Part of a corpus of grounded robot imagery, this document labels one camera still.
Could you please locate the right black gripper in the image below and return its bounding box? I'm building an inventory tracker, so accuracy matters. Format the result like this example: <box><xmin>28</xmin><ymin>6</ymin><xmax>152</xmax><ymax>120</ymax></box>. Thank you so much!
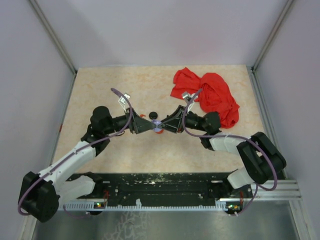
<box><xmin>158</xmin><ymin>105</ymin><xmax>208</xmax><ymax>134</ymax></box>

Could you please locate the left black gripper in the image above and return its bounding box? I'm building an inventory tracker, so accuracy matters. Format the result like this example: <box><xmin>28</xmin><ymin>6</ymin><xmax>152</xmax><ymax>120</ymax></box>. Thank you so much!
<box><xmin>104</xmin><ymin>107</ymin><xmax>157</xmax><ymax>136</ymax></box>

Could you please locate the purple earbud charging case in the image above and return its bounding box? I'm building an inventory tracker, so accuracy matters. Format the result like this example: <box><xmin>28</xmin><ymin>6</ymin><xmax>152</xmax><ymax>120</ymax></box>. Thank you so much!
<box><xmin>151</xmin><ymin>119</ymin><xmax>162</xmax><ymax>133</ymax></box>

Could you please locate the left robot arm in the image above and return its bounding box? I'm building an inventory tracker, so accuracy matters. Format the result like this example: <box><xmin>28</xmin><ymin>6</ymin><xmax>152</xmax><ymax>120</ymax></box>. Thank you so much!
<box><xmin>17</xmin><ymin>106</ymin><xmax>156</xmax><ymax>223</ymax></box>

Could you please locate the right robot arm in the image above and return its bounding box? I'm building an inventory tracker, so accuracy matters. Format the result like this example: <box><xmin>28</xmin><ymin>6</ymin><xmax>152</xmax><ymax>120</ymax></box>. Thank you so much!
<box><xmin>158</xmin><ymin>105</ymin><xmax>287</xmax><ymax>198</ymax></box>

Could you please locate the red round charging case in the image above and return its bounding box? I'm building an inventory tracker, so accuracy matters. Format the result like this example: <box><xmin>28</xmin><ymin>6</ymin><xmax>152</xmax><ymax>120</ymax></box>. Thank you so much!
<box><xmin>156</xmin><ymin>129</ymin><xmax>164</xmax><ymax>134</ymax></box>

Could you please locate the black round charging case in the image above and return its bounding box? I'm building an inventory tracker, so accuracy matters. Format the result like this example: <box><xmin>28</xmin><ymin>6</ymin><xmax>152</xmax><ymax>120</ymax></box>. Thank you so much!
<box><xmin>148</xmin><ymin>111</ymin><xmax>158</xmax><ymax>120</ymax></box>

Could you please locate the red crumpled cloth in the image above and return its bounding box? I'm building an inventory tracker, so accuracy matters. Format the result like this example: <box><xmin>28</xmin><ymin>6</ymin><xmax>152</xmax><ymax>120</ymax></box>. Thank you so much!
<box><xmin>170</xmin><ymin>67</ymin><xmax>240</xmax><ymax>129</ymax></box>

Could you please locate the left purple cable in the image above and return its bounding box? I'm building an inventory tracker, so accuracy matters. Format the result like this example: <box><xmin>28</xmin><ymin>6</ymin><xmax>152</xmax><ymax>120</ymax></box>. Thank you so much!
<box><xmin>16</xmin><ymin>87</ymin><xmax>133</xmax><ymax>220</ymax></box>

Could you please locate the purple cable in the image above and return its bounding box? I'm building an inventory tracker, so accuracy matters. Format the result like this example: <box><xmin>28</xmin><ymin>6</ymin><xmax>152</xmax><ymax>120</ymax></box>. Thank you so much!
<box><xmin>181</xmin><ymin>88</ymin><xmax>278</xmax><ymax>217</ymax></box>
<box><xmin>16</xmin><ymin>87</ymin><xmax>133</xmax><ymax>220</ymax></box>

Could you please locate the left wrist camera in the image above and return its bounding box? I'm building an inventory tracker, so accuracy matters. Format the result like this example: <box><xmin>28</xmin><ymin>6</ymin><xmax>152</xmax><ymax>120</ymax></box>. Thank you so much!
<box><xmin>118</xmin><ymin>93</ymin><xmax>131</xmax><ymax>113</ymax></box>

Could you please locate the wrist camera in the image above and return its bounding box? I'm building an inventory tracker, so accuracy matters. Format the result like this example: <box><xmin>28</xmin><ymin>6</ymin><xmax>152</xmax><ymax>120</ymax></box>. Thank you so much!
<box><xmin>118</xmin><ymin>93</ymin><xmax>131</xmax><ymax>113</ymax></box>
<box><xmin>181</xmin><ymin>91</ymin><xmax>198</xmax><ymax>112</ymax></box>

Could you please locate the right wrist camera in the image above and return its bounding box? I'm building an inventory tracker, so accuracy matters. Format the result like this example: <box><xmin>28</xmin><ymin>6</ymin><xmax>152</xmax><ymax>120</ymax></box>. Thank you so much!
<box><xmin>181</xmin><ymin>91</ymin><xmax>198</xmax><ymax>112</ymax></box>

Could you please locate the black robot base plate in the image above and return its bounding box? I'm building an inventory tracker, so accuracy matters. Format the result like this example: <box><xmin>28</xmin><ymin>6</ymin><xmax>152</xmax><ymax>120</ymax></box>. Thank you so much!
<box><xmin>80</xmin><ymin>172</ymin><xmax>253</xmax><ymax>207</ymax></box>

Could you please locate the white slotted cable duct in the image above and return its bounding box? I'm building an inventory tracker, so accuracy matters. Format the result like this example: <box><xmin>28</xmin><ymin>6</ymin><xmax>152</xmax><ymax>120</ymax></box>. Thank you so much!
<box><xmin>59</xmin><ymin>199</ymin><xmax>242</xmax><ymax>212</ymax></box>

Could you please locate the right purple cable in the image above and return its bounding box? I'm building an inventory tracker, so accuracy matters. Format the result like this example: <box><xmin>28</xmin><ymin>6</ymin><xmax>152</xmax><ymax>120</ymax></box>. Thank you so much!
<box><xmin>181</xmin><ymin>88</ymin><xmax>278</xmax><ymax>217</ymax></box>

